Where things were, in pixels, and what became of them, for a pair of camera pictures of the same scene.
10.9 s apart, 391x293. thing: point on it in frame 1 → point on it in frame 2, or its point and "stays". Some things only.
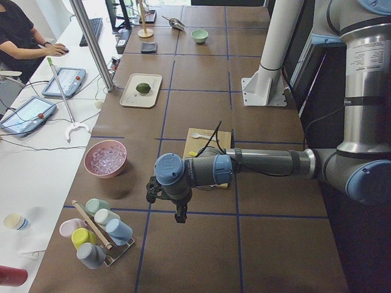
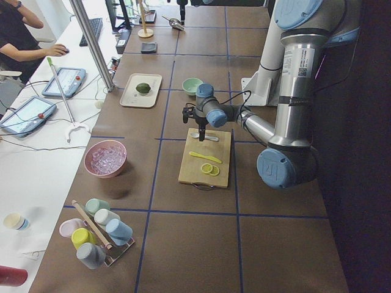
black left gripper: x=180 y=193 → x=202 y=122
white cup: x=102 y=216 stays
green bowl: x=200 y=35 → x=190 y=85
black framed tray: x=150 y=16 stays
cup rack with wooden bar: x=113 y=251 stays
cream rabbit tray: x=142 y=90 stays
